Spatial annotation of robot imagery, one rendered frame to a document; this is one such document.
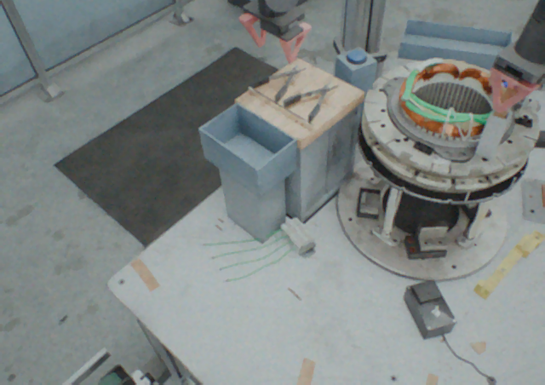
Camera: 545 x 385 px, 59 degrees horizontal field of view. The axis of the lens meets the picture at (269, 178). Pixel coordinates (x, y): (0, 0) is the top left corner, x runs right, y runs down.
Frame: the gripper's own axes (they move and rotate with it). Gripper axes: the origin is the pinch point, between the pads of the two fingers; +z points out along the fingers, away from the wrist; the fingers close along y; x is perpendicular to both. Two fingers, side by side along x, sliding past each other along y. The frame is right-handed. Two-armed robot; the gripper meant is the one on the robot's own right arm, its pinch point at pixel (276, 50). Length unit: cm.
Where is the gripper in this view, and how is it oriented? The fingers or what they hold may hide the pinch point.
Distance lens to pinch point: 99.2
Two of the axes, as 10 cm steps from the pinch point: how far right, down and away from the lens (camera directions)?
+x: 6.9, -5.8, 4.2
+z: 0.6, 6.3, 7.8
